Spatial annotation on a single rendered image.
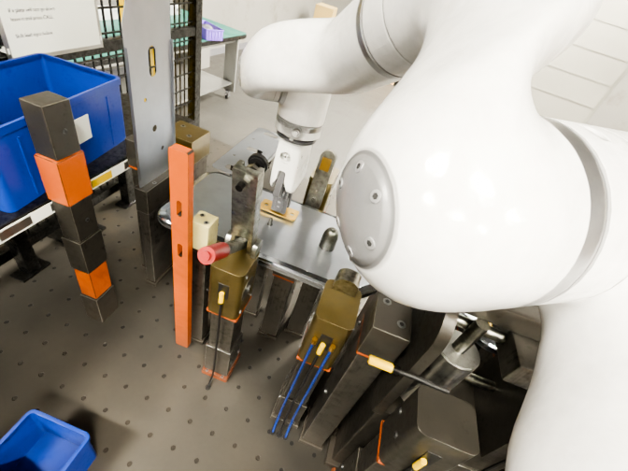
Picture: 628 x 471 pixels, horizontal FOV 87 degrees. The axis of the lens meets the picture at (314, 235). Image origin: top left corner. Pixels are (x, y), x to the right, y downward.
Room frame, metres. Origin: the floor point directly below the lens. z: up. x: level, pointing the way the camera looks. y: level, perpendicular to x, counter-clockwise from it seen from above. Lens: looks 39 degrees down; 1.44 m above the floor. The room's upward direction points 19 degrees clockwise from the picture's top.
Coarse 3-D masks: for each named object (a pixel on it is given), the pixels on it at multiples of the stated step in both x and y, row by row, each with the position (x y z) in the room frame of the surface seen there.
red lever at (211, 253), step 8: (232, 240) 0.34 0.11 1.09; (240, 240) 0.36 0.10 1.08; (208, 248) 0.27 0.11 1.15; (216, 248) 0.28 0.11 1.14; (224, 248) 0.29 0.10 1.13; (232, 248) 0.32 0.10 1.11; (240, 248) 0.35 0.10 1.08; (200, 256) 0.26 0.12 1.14; (208, 256) 0.26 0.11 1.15; (216, 256) 0.26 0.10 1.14; (224, 256) 0.29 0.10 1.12
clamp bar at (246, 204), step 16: (240, 160) 0.37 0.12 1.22; (256, 160) 0.38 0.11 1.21; (240, 176) 0.35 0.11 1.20; (256, 176) 0.35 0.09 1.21; (240, 192) 0.35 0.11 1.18; (256, 192) 0.35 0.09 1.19; (240, 208) 0.36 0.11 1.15; (256, 208) 0.36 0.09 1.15; (240, 224) 0.36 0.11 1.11; (256, 224) 0.37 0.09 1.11
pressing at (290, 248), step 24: (216, 192) 0.57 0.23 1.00; (264, 192) 0.63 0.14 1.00; (168, 216) 0.44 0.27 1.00; (216, 216) 0.49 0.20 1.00; (264, 216) 0.54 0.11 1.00; (312, 216) 0.59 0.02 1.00; (264, 240) 0.47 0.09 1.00; (288, 240) 0.49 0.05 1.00; (312, 240) 0.51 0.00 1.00; (264, 264) 0.41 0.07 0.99; (288, 264) 0.42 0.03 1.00; (312, 264) 0.45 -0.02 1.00; (336, 264) 0.47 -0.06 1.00; (360, 288) 0.43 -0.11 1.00
